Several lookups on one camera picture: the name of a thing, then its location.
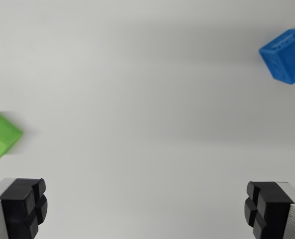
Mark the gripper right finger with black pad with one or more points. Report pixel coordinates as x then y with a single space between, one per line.
274 211

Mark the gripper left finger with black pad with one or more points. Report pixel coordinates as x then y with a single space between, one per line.
18 211

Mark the blue soft toy cube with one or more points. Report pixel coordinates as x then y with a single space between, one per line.
287 57

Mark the green soft toy cube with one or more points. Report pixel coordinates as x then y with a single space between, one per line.
0 137

